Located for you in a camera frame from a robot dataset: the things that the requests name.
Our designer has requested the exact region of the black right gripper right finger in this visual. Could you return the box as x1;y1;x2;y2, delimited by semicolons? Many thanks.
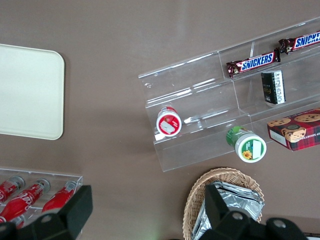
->
203;184;266;240

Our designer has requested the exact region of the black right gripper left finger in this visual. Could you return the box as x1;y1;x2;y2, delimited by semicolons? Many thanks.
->
14;184;94;240

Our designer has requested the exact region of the light wicker basket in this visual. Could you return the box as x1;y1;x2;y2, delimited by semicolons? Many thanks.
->
183;167;266;240

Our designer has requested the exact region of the cream plastic tray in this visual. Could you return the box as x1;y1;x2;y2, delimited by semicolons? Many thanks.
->
0;43;65;141

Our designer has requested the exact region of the red Coca-Cola bottle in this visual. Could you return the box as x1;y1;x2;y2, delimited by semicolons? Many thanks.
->
0;175;26;204
0;178;51;221
9;214;27;230
41;180;79;213

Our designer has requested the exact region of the silver foil packet stack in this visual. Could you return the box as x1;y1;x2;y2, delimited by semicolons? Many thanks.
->
192;181;266;240

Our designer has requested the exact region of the clear acrylic bottle rack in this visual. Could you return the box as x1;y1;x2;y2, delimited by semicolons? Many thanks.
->
0;166;84;237

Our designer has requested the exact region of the green lid snack cup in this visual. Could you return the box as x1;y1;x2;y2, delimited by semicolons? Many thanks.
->
225;126;267;164

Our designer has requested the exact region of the red lid snack cup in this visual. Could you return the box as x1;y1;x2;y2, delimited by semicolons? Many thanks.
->
156;106;183;138

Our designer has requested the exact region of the red tartan cookie box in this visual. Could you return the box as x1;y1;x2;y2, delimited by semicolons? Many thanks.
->
266;107;320;152

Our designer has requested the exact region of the clear acrylic stepped shelf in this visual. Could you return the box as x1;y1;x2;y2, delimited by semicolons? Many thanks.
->
138;16;320;173

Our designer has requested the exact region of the small black chocolate box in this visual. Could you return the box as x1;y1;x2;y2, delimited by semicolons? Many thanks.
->
260;69;287;105

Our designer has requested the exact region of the Snickers chocolate bar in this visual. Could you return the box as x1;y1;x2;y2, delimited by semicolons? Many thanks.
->
278;30;320;55
226;48;282;80

